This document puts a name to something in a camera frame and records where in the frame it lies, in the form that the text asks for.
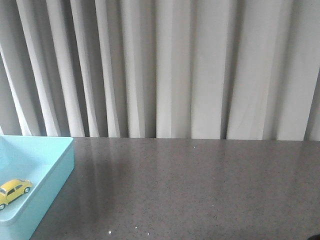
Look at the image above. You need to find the grey pleated curtain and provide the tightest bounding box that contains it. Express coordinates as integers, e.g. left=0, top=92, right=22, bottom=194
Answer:
left=0, top=0, right=320, bottom=141

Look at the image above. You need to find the yellow toy beetle car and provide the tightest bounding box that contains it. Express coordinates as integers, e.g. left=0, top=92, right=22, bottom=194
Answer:
left=0, top=179, right=33, bottom=211

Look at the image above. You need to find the light blue plastic box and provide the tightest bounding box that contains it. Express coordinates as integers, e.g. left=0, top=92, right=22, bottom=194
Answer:
left=0, top=135, right=75, bottom=240

